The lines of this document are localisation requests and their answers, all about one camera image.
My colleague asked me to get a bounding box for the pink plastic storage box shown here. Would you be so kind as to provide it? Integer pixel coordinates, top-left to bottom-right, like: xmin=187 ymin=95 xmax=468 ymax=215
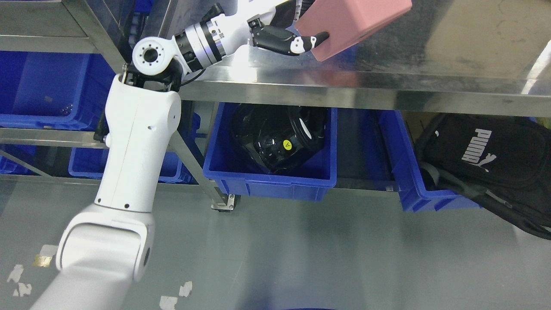
xmin=295 ymin=0 xmax=412 ymax=62

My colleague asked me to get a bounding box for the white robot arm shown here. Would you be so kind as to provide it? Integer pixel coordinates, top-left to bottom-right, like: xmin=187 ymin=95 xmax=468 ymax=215
xmin=32 ymin=19 xmax=226 ymax=310

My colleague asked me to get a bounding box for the stainless steel table shelf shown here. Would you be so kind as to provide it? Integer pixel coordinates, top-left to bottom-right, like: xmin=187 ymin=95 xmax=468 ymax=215
xmin=65 ymin=0 xmax=551 ymax=211

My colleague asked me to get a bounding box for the blue bin with black parts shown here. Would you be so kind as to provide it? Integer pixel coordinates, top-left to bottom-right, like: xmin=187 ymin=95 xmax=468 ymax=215
xmin=203 ymin=102 xmax=338 ymax=202

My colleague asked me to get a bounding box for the black device in bin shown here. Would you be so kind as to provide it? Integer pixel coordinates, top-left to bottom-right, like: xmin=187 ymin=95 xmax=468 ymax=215
xmin=229 ymin=104 xmax=330 ymax=175

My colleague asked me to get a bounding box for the blue bin with backpack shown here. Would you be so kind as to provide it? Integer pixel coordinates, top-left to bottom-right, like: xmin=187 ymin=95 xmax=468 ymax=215
xmin=377 ymin=110 xmax=481 ymax=212

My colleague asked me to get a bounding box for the steel rack left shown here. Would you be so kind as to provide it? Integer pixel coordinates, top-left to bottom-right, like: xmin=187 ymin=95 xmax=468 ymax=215
xmin=1 ymin=0 xmax=136 ymax=179

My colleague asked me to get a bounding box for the black Puma backpack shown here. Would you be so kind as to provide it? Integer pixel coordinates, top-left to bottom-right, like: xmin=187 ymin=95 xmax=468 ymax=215
xmin=415 ymin=114 xmax=551 ymax=241

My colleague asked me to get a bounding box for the large blue bin upper left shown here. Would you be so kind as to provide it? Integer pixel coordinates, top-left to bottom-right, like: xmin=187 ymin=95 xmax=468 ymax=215
xmin=0 ymin=51 xmax=115 ymax=131

